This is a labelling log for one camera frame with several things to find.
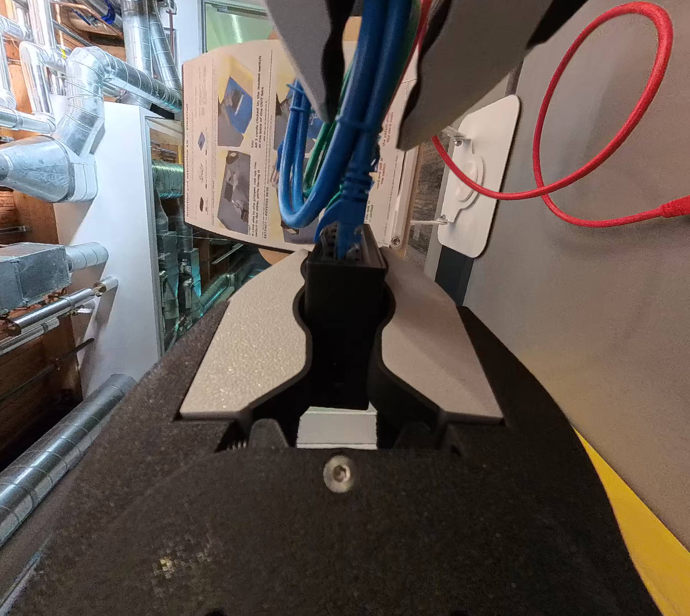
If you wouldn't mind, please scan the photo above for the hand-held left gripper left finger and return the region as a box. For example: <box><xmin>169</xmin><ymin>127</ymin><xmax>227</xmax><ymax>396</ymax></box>
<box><xmin>176</xmin><ymin>250</ymin><xmax>316</xmax><ymax>423</ymax></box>

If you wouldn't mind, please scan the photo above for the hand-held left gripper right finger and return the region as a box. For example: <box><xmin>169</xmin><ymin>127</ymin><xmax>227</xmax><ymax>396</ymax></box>
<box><xmin>373</xmin><ymin>250</ymin><xmax>505</xmax><ymax>425</ymax></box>

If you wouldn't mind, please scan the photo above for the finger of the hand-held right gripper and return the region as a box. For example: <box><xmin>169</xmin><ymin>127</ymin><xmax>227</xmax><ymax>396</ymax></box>
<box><xmin>243</xmin><ymin>0</ymin><xmax>357</xmax><ymax>126</ymax></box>
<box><xmin>399</xmin><ymin>0</ymin><xmax>599</xmax><ymax>150</ymax></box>

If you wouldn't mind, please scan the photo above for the black ethernet port box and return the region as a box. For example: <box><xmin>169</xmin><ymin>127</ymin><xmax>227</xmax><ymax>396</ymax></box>
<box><xmin>302</xmin><ymin>226</ymin><xmax>389</xmax><ymax>410</ymax></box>

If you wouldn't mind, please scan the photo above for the blue ethernet cable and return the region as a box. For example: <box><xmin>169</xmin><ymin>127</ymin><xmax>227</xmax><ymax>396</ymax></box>
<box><xmin>279</xmin><ymin>0</ymin><xmax>421</xmax><ymax>261</ymax></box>

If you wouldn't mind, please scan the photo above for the green ethernet cable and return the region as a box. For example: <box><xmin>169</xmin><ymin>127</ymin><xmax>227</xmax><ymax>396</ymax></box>
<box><xmin>302</xmin><ymin>66</ymin><xmax>362</xmax><ymax>196</ymax></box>

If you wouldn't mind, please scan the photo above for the red ethernet cable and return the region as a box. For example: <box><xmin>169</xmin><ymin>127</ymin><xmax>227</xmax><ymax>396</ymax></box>
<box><xmin>415</xmin><ymin>0</ymin><xmax>690</xmax><ymax>228</ymax></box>

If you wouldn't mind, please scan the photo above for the yellow plastic bin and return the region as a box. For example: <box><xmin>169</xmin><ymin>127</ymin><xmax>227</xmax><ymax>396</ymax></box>
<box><xmin>577</xmin><ymin>433</ymin><xmax>690</xmax><ymax>616</ymax></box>

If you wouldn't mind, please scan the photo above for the white sign base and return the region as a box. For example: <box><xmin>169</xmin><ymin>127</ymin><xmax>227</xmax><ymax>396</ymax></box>
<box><xmin>437</xmin><ymin>95</ymin><xmax>520</xmax><ymax>259</ymax></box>

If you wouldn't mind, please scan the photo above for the printed instruction sheet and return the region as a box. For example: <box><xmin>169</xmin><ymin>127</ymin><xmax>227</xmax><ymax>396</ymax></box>
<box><xmin>181</xmin><ymin>39</ymin><xmax>416</xmax><ymax>250</ymax></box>

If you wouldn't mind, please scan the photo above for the white pillar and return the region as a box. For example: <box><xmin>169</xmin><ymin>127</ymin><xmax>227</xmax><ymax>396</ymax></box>
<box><xmin>81</xmin><ymin>102</ymin><xmax>184</xmax><ymax>390</ymax></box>

